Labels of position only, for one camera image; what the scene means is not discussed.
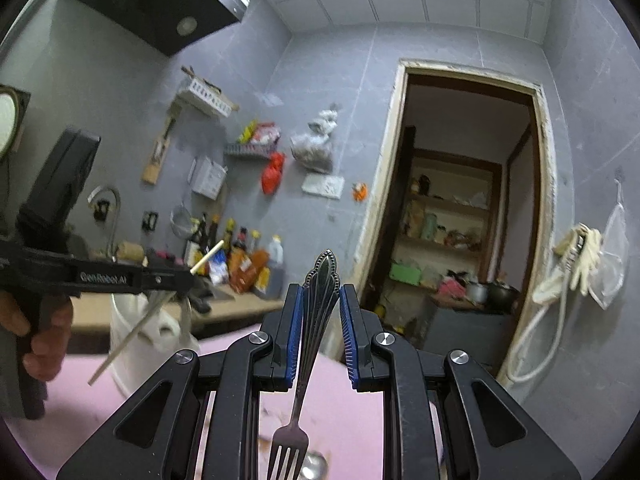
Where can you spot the red snack packet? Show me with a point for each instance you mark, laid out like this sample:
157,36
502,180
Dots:
266,134

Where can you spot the green jar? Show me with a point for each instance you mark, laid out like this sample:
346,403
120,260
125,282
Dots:
430,226

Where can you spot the pale door frame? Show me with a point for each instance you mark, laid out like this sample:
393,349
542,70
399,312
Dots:
385,185

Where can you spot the brown sponge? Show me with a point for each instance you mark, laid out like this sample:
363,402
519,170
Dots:
131,252

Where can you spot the white wall switch panel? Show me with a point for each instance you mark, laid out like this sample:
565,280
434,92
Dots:
324,186

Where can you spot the white wall box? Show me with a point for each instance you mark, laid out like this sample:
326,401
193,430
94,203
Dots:
209,177

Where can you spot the dark pot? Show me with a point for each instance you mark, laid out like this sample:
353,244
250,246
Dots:
502,296

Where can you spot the grey wall rack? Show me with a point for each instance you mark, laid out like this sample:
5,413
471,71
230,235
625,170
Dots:
250,151

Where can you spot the silver pot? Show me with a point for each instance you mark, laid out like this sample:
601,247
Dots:
476,292

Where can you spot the green box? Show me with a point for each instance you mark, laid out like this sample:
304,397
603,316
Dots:
405,274

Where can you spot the chrome faucet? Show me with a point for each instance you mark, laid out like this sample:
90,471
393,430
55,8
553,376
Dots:
116,210

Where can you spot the wooden knife holder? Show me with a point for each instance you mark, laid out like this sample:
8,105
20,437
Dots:
157,155

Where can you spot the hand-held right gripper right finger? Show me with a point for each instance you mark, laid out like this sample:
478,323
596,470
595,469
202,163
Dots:
350,335

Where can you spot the cream rubber gloves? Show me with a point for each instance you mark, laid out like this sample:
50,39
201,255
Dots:
587,255

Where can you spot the blue and white packet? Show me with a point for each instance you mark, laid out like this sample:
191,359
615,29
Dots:
217,267

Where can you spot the black wall outlet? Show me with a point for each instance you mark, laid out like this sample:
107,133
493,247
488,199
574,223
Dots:
102,210
149,220

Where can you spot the white mesh bag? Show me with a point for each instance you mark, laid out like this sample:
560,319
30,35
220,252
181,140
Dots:
612,260

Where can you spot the metal strainer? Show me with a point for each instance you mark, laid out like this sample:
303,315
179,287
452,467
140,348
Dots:
182,222

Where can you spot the pink cloth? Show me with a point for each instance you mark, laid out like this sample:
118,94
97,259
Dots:
451,287

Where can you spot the person's left hand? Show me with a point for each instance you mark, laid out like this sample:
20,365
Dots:
45,340

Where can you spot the red plastic bag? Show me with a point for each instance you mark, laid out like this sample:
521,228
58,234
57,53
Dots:
272,175

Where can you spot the grey cabinet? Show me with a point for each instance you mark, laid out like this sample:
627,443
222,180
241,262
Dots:
465,335

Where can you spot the ornate silver fork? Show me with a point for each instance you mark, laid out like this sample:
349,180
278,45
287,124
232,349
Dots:
322,280

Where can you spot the wooden shelf unit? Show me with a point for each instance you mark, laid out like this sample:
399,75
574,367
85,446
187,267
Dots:
450,210

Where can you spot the white plastic utensil holder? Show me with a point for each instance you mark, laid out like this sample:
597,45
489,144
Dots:
165,330

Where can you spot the pale sauce bottle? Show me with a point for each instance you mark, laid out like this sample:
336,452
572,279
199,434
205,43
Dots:
229,232

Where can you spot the wooden chopstick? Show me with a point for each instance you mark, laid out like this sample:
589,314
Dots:
130,335

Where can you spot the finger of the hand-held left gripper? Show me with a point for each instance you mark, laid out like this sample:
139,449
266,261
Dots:
167,279
200,300

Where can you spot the orange packet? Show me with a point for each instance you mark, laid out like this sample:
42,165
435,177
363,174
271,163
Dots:
247,272

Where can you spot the yellow snack packet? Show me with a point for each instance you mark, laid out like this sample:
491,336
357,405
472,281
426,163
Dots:
247,132

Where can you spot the pink tablecloth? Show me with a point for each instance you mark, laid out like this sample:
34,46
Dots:
340,430

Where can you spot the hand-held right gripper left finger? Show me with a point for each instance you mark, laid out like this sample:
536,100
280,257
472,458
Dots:
295,335

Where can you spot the silver spoon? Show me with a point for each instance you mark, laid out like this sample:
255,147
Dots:
314,467

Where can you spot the clear bag of dried goods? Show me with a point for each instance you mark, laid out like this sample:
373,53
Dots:
312,152

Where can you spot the black framed round vent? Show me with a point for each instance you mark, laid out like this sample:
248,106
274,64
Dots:
7,120

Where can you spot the white wall basket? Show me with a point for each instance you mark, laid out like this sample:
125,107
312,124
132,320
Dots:
210,100

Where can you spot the black range hood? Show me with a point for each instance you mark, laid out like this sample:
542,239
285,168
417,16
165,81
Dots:
150,10

